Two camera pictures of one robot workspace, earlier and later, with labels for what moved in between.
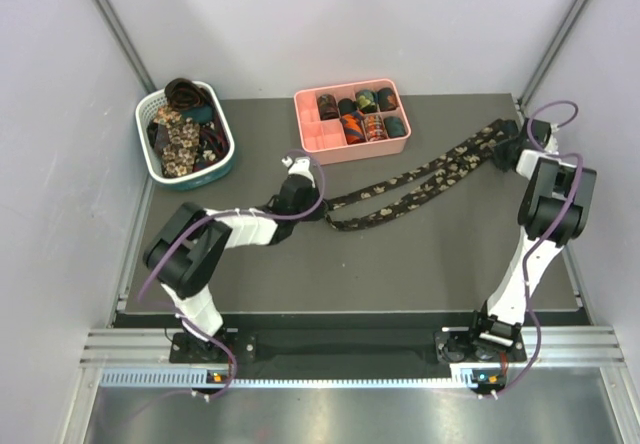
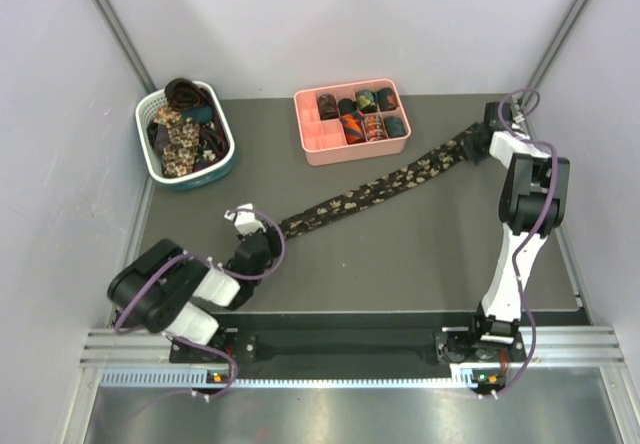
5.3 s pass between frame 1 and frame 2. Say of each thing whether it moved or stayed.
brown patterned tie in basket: stayed
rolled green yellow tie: stayed
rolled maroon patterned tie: stayed
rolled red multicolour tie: stayed
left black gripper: moved
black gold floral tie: moved
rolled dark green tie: stayed
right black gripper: moved
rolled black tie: stayed
